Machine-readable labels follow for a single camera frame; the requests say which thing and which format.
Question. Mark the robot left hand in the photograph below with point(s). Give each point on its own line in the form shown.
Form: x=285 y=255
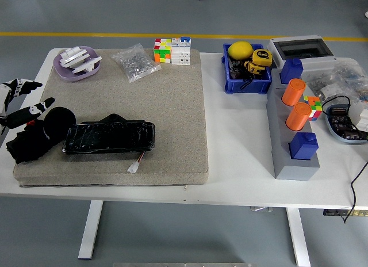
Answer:
x=26 y=113

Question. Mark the black rag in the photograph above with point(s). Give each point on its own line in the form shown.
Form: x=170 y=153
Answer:
x=34 y=143

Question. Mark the glossy black panel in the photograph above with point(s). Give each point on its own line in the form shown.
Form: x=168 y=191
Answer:
x=109 y=136

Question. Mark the purple tray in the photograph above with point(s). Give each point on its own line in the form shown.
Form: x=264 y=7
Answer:
x=64 y=74

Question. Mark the clear bag of metal nuts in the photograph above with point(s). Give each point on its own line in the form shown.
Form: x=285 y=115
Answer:
x=135 y=64

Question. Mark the white table leg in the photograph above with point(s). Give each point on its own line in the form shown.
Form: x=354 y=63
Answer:
x=299 y=238
x=90 y=229

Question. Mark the grey-brown mat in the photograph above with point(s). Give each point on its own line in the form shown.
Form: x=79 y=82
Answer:
x=161 y=106

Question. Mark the large colourful puzzle cube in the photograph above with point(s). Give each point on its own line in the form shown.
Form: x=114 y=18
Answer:
x=162 y=51

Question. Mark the white circuit breaker block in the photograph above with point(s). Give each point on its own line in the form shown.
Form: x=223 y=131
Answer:
x=181 y=52

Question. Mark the dark electronic part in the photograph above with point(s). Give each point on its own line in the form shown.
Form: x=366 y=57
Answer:
x=236 y=72

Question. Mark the yellow lemon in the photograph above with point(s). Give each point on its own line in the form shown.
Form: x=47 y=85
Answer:
x=240 y=49

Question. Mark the blue plastic bin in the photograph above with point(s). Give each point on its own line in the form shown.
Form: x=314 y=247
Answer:
x=248 y=87

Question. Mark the yellow black tape measure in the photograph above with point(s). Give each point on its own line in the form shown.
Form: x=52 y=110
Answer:
x=262 y=57

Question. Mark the grey block base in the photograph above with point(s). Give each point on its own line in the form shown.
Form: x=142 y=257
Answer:
x=279 y=134

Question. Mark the table control box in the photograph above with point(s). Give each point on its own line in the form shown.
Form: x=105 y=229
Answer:
x=261 y=209

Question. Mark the orange cylinder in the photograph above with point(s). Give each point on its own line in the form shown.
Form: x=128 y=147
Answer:
x=293 y=93
x=299 y=117

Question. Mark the blue block with knob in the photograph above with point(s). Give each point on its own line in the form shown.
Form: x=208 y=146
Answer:
x=303 y=147

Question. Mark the small colourful puzzle cube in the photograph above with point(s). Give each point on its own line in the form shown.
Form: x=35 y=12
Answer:
x=314 y=108

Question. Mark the clear bag of electronic parts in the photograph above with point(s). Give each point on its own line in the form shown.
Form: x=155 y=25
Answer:
x=319 y=83
x=352 y=74

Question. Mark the blue-grey tray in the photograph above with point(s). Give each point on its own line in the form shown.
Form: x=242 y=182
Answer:
x=330 y=129

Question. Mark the dark circuit boards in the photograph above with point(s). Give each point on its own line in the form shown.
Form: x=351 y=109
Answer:
x=342 y=124

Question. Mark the black power strip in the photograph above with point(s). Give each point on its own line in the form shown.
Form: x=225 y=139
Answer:
x=336 y=213

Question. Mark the white plastic modules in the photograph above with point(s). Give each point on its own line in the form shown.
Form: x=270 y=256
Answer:
x=359 y=113

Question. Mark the white plastic bracket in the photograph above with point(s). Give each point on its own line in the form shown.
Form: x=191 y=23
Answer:
x=73 y=55
x=87 y=65

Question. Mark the grey enclosure box with window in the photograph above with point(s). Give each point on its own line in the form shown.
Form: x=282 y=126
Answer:
x=316 y=61

